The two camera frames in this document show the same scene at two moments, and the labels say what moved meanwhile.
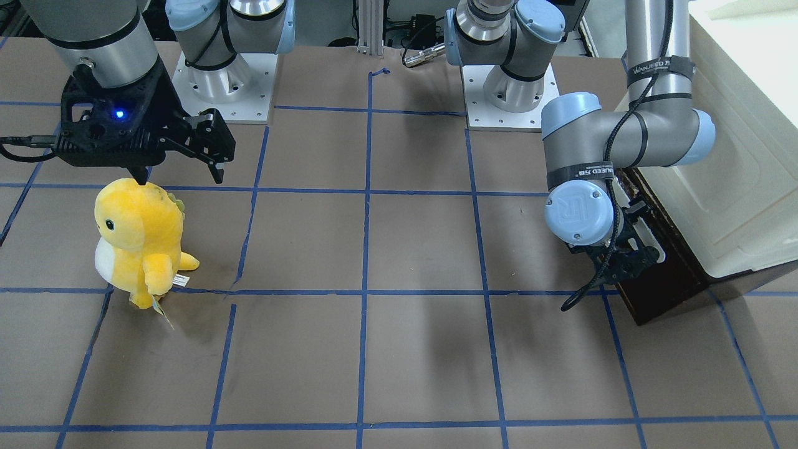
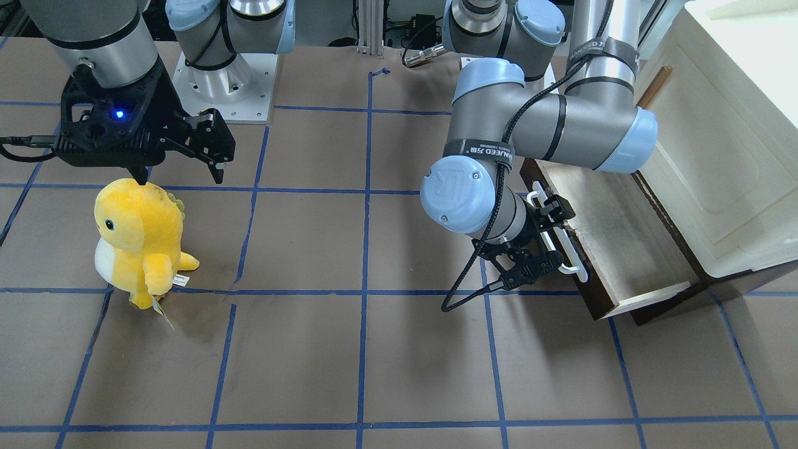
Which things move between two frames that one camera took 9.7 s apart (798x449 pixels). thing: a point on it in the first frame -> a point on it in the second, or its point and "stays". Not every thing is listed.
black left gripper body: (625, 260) -> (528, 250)
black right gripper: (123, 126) stays
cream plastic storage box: (738, 206) stays
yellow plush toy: (139, 249) stays
